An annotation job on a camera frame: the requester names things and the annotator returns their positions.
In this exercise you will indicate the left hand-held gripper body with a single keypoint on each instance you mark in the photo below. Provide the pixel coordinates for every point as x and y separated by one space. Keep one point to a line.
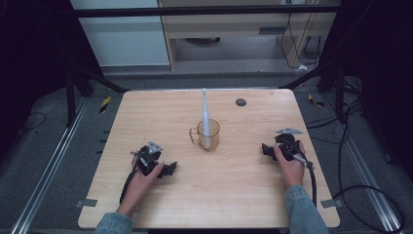
150 157

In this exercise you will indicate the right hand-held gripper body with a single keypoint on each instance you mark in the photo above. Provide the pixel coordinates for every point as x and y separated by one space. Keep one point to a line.
288 143

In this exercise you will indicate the amber transparent cup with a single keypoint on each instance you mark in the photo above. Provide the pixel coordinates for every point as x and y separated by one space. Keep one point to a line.
212 141

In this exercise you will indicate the white electric toothbrush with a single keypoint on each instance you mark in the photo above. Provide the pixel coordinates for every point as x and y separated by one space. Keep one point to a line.
206 117

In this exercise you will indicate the person's left hand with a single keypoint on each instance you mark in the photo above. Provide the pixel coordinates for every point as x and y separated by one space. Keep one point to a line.
142 183

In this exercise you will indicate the person's right hand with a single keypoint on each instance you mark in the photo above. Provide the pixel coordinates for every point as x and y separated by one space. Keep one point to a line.
292 170

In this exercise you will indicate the black yellow striped tape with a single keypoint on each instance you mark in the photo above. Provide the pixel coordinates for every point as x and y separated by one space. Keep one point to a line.
105 104
315 101

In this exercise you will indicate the grey round table grommet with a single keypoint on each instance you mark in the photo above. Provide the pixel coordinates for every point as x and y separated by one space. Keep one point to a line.
241 102

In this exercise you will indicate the black metal stand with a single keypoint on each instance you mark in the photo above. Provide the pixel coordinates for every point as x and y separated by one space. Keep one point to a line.
71 94
337 87

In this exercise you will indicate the white plug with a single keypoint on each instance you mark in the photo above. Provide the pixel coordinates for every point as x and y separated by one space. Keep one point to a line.
302 67

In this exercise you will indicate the dark curtain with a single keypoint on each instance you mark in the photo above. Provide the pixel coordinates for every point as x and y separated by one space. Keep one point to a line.
380 65
32 65

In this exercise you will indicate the white cabinet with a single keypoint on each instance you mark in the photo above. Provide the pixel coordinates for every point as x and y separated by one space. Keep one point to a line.
123 39

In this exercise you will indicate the light wooden desk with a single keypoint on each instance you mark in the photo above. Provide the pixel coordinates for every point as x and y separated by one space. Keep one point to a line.
233 26

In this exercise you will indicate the grey table corner bracket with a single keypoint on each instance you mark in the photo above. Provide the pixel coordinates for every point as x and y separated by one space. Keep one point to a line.
331 203
86 203

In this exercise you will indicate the aluminium floor rail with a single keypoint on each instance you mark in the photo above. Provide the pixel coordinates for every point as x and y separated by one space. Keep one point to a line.
363 169
48 169

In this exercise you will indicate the black horizontal frame bar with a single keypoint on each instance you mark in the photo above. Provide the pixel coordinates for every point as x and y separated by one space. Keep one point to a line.
201 11

